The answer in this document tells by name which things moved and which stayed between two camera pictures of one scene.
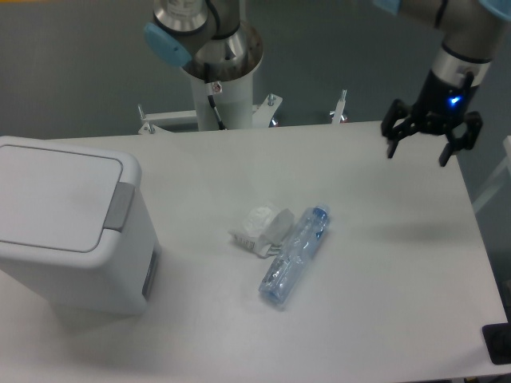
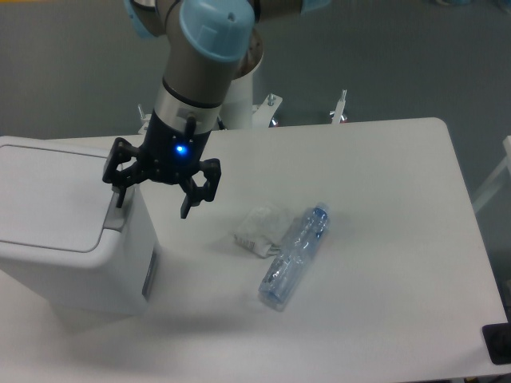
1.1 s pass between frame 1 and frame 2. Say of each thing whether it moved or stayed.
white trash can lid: stayed
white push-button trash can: stayed
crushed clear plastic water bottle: stayed
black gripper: moved
